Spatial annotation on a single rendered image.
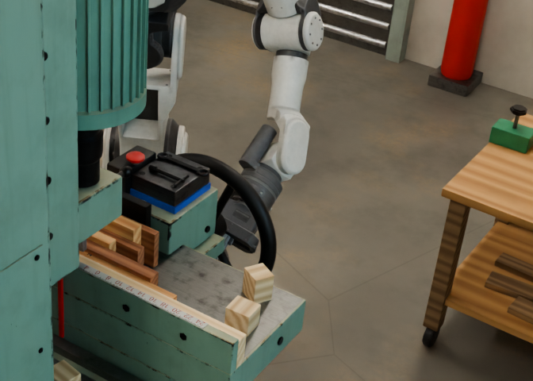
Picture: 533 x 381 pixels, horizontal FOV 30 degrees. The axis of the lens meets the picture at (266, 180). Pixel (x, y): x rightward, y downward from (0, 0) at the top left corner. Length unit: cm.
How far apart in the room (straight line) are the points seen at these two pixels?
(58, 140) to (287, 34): 84
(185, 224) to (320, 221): 178
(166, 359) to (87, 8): 51
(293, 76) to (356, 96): 220
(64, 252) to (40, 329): 11
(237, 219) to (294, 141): 19
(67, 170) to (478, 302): 173
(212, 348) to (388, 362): 149
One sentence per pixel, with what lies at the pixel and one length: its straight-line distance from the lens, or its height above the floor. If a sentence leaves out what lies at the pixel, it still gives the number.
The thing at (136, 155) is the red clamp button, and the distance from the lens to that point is 160.
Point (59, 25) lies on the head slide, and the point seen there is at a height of 136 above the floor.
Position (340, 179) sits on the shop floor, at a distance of 358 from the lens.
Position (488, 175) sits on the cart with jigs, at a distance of 270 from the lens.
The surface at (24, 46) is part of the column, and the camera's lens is 109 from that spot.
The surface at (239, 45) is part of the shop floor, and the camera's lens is 455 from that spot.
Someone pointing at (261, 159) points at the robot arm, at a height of 83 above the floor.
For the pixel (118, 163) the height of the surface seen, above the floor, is 101.
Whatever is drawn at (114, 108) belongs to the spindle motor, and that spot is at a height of 123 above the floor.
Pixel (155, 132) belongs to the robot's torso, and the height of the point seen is 70.
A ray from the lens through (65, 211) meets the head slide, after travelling 131.
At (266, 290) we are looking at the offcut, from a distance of 149.
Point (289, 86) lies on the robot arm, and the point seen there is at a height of 96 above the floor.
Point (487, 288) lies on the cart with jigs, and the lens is 287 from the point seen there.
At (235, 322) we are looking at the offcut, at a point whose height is 92.
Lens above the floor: 183
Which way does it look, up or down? 31 degrees down
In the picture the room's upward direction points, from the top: 6 degrees clockwise
